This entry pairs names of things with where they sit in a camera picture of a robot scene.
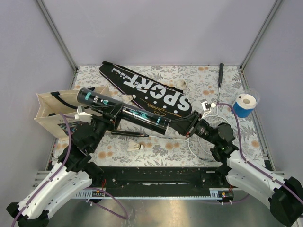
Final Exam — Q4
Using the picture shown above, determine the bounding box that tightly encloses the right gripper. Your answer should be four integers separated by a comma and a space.
168, 110, 218, 145

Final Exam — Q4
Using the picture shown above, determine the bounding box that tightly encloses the black shuttlecock tube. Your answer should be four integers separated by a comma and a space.
77, 88, 170, 135

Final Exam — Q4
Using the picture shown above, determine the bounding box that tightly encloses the white shuttlecock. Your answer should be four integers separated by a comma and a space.
122, 94, 136, 103
177, 80, 187, 90
127, 140, 144, 151

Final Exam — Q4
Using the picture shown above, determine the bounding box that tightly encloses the white shuttlecock front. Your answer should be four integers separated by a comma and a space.
127, 140, 144, 151

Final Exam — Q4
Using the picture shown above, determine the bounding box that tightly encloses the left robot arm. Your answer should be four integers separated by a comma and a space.
7, 103, 124, 227

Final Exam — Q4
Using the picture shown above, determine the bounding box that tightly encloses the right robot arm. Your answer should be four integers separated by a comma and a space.
169, 112, 303, 227

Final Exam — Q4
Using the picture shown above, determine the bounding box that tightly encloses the white shuttlecock beside cover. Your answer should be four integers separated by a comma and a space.
122, 94, 136, 103

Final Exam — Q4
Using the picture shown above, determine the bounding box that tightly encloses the black sport racket cover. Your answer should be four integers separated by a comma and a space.
99, 61, 192, 120

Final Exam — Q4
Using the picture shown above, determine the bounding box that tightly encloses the floral table mat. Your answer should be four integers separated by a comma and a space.
92, 66, 265, 167

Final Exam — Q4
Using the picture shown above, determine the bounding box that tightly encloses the beige canvas tote bag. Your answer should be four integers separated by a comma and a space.
34, 85, 112, 140

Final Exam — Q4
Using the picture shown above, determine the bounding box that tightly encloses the blue wrapped toilet paper roll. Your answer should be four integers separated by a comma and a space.
232, 93, 258, 118

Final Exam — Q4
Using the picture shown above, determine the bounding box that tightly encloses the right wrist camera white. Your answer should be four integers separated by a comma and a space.
201, 99, 216, 112

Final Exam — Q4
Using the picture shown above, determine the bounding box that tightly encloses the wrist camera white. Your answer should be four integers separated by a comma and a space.
201, 99, 216, 112
74, 105, 92, 123

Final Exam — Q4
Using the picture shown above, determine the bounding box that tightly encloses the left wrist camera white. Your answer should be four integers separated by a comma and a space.
74, 105, 92, 123

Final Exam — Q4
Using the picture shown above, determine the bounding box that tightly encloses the white racket black handle right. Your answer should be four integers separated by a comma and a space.
204, 63, 236, 133

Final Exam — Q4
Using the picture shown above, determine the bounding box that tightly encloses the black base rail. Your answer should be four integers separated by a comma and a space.
101, 166, 230, 192

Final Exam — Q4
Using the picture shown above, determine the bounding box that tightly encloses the white slotted cable duct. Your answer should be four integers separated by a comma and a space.
71, 189, 235, 199

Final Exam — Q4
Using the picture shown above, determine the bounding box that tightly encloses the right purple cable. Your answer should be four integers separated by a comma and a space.
216, 103, 303, 206

